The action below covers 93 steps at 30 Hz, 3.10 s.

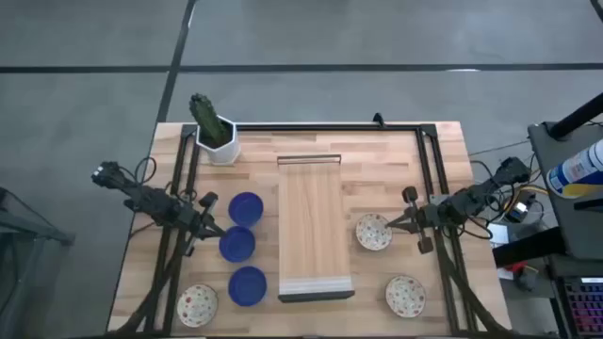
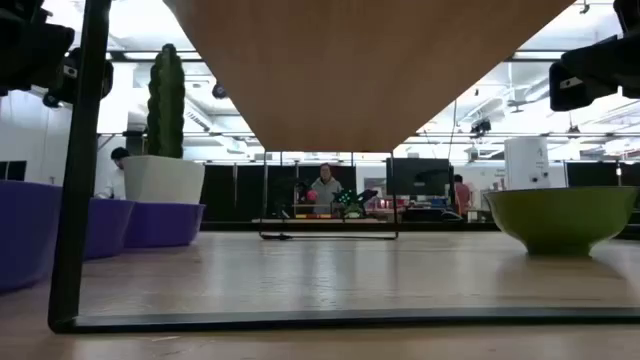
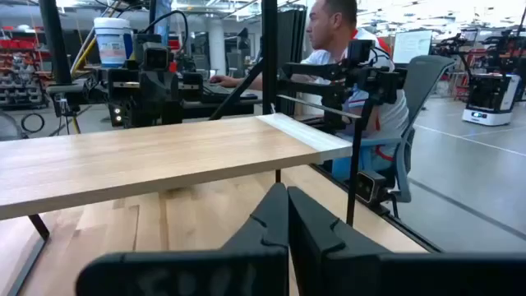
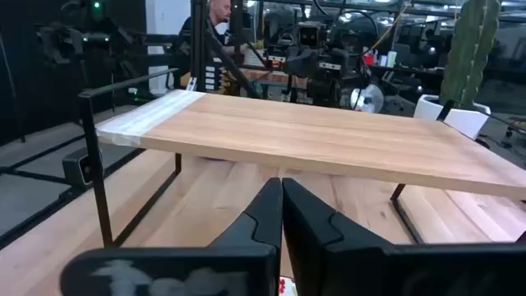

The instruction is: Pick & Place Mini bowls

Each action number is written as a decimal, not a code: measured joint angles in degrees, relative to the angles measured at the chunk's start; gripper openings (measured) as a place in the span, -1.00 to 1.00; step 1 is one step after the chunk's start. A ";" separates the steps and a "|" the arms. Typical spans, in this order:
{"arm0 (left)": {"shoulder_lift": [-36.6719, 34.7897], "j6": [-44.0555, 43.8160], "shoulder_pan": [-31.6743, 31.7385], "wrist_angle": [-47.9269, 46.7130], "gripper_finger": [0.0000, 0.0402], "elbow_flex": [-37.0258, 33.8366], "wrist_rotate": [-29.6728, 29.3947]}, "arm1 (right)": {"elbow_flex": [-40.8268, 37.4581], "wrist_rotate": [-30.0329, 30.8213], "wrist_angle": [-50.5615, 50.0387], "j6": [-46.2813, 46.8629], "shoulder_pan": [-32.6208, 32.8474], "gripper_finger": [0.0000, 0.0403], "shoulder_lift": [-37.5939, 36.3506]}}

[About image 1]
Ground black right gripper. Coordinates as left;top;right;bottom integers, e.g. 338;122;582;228
385;186;447;256

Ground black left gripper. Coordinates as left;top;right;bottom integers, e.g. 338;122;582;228
181;191;227;258

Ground blue mini bowl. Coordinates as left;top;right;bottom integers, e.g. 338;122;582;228
218;225;257;264
227;266;269;308
228;191;265;229

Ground floral patterned mini bowl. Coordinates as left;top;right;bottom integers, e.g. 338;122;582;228
176;283;220;329
354;213;394;251
384;275;427;319

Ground white faceted plant pot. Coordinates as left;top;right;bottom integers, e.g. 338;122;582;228
195;115;241;166

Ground wooden riser shelf black legs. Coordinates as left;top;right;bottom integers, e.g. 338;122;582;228
276;153;356;303

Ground green cactus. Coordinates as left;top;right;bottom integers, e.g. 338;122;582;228
188;92;232;148

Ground small silver device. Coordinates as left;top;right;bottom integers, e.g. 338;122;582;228
507;201;530;223

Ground black padded bar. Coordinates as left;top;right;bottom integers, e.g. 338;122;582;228
491;225;569;268

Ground grey side cart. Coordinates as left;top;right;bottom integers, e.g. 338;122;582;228
527;121;603;261

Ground white blue spray can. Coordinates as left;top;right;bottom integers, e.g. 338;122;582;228
546;138;603;199

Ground grey metal stand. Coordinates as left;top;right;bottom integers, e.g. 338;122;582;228
0;186;76;339

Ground backlit black keyboard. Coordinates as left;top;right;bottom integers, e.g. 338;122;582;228
558;276;603;339

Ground black pole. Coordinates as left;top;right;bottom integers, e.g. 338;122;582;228
548;91;603;140

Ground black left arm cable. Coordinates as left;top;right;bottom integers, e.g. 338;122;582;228
133;155;158;186

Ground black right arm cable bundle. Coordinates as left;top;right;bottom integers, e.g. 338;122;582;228
465;159;551;242

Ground black aluminium table frame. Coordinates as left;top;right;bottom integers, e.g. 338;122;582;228
110;121;519;339

